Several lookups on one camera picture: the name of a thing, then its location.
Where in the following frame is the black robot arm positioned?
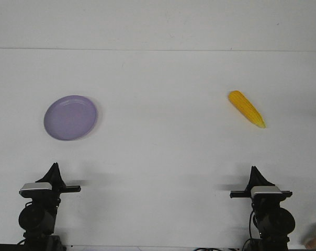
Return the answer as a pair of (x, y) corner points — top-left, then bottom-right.
(230, 166), (296, 250)
(18, 163), (81, 250)

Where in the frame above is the purple round plate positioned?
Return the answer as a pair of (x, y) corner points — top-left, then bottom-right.
(43, 95), (98, 141)

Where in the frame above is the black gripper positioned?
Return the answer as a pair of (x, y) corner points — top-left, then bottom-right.
(29, 163), (81, 207)
(230, 166), (292, 209)

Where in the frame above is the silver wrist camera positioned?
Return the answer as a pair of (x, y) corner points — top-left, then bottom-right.
(251, 186), (283, 198)
(19, 182), (52, 195)

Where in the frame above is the yellow corn cob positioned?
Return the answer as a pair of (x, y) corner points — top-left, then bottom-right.
(228, 90), (266, 129)

